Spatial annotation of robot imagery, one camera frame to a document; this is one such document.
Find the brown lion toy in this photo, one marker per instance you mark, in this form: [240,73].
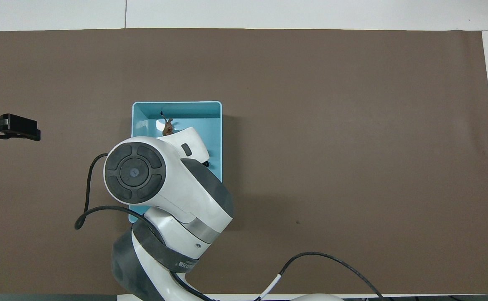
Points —
[168,128]

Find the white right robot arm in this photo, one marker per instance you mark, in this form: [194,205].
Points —
[173,188]

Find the light blue storage box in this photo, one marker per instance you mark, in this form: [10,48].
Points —
[212,125]

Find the brown table mat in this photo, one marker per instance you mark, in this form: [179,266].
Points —
[352,125]

